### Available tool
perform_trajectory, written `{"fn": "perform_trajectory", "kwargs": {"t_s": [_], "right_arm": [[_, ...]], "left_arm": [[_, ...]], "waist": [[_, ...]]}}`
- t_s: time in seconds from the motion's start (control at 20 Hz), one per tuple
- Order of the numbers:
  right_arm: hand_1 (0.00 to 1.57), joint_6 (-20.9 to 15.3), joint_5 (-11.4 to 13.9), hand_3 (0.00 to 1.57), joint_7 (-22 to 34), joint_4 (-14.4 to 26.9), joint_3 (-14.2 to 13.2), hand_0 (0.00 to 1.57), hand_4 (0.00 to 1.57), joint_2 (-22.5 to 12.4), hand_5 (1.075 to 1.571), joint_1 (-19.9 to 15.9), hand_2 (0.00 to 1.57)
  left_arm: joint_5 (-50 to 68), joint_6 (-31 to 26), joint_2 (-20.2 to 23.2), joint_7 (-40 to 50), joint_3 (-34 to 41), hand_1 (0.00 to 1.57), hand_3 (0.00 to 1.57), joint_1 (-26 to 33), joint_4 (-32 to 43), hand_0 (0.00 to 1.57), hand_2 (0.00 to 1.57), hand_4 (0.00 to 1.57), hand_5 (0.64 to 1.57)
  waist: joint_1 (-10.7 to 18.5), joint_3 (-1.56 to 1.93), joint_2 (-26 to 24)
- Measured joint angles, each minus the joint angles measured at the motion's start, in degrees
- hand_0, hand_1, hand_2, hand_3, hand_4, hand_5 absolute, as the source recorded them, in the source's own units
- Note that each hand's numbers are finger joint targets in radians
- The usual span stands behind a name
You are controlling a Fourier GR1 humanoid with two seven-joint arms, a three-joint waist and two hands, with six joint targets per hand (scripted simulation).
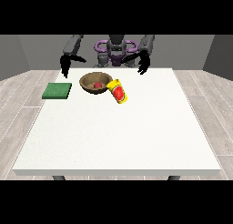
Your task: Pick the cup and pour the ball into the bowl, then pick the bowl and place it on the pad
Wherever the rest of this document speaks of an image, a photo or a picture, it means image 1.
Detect brown wooden bowl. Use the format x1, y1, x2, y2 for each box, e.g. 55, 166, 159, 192
79, 71, 114, 96

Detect grey robot trunk purple rings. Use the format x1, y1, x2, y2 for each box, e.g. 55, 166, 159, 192
93, 35, 139, 68

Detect green square pad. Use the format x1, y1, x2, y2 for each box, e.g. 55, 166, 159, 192
41, 82, 73, 100

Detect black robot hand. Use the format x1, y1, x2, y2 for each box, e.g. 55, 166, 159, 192
59, 53, 87, 79
120, 50, 151, 76

